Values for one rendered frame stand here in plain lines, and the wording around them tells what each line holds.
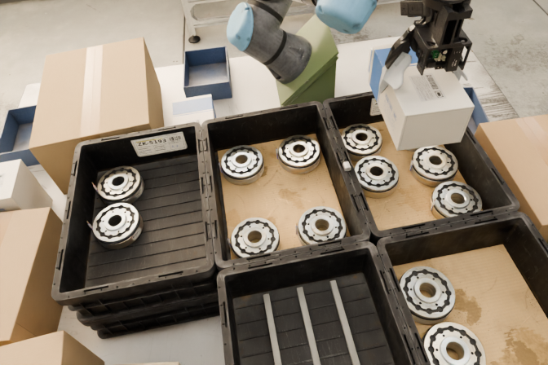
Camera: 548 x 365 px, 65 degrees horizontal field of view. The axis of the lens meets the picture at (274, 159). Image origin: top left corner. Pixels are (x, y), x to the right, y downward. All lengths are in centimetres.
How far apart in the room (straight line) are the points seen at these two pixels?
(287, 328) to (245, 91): 85
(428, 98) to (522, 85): 201
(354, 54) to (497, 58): 148
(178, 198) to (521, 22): 272
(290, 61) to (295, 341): 77
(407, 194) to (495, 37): 219
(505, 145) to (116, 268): 93
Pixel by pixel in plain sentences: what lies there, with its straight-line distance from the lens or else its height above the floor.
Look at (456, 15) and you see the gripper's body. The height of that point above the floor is 130.
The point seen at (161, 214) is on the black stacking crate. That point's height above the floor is 83.
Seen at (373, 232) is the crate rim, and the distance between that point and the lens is 85.
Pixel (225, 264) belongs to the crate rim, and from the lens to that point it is 82.
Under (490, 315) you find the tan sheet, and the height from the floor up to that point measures 83.
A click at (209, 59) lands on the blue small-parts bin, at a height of 72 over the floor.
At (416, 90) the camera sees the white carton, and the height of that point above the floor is 114.
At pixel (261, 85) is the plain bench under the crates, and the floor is 70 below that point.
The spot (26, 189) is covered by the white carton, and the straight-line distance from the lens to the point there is 124.
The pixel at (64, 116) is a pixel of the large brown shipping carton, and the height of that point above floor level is 90.
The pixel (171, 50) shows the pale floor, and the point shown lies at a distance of 300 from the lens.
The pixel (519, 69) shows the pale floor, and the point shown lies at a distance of 291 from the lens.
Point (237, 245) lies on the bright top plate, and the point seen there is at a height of 86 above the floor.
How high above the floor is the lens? 165
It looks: 50 degrees down
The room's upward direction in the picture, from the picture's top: 6 degrees counter-clockwise
